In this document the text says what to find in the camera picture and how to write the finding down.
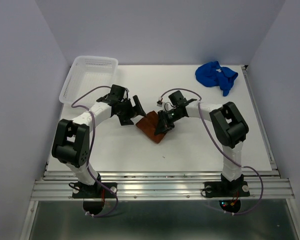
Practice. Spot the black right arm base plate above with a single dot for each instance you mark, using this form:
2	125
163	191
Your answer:
219	189

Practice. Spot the aluminium rail frame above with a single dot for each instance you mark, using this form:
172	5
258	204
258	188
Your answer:
161	206

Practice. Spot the blue towel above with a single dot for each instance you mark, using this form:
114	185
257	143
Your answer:
211	74

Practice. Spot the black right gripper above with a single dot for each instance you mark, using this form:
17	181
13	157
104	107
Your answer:
162	126

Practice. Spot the brown towel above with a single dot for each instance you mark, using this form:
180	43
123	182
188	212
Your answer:
148	125

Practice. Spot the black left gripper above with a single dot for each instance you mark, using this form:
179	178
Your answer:
125	120

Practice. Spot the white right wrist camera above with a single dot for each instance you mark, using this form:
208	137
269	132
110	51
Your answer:
159	102

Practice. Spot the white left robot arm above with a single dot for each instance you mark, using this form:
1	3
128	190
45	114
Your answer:
74	138

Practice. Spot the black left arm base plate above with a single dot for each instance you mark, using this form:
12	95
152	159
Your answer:
107	191

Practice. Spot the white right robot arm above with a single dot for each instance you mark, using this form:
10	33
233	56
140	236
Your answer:
225	126

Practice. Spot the white plastic basket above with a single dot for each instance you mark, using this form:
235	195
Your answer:
86	73

